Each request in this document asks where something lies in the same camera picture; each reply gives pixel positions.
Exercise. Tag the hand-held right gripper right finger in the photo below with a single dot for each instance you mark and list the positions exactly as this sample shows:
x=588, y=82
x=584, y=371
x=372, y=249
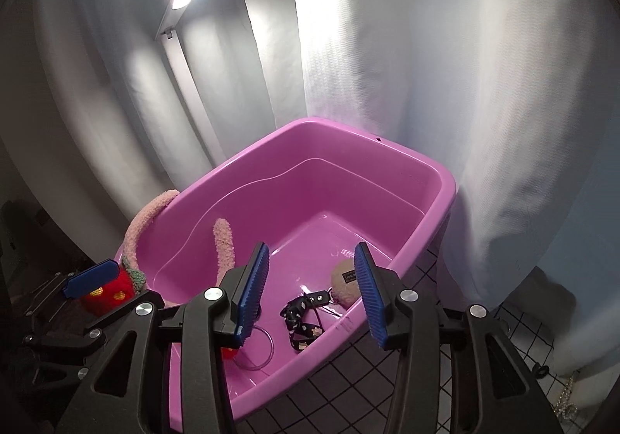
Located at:
x=370, y=298

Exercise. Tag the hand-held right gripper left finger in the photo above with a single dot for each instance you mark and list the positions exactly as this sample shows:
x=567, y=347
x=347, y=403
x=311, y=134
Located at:
x=249, y=293

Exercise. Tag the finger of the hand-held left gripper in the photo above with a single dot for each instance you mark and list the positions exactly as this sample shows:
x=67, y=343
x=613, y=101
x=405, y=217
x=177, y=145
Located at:
x=92, y=278
x=104, y=320

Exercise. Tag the beige fluffy pompom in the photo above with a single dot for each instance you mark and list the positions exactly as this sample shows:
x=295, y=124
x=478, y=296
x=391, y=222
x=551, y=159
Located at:
x=344, y=284

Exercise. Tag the large silver bangle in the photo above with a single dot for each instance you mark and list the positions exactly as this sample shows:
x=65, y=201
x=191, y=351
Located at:
x=272, y=348

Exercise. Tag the pink strawberry plush headband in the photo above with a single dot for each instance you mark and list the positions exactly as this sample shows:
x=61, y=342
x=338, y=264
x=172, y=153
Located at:
x=145, y=221

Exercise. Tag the pink plastic tub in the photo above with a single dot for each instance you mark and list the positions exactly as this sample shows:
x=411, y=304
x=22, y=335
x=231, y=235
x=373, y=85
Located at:
x=300, y=182

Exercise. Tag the white black checked tablecloth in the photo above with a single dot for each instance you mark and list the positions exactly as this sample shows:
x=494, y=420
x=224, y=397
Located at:
x=339, y=390

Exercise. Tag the small black hair claw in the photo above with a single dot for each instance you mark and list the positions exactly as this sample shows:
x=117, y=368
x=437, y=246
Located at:
x=540, y=370

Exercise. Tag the pearl hair claw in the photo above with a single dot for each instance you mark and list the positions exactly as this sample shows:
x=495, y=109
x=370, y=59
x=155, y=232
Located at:
x=567, y=407

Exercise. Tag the white curtain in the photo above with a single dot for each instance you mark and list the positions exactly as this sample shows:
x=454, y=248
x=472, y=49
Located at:
x=387, y=51

